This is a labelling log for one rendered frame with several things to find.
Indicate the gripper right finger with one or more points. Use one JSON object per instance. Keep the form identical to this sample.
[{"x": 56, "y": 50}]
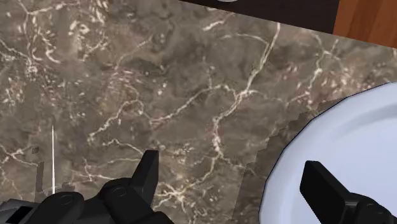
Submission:
[{"x": 325, "y": 192}]

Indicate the dark robot stand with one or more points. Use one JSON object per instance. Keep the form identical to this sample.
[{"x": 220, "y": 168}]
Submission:
[{"x": 279, "y": 11}]

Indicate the white round plate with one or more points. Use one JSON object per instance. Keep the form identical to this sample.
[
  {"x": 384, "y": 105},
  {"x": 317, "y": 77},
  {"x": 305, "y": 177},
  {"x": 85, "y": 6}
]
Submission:
[{"x": 356, "y": 139}]

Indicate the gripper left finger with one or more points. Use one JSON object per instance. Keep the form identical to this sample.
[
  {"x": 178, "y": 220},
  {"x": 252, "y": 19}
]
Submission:
[{"x": 141, "y": 183}]

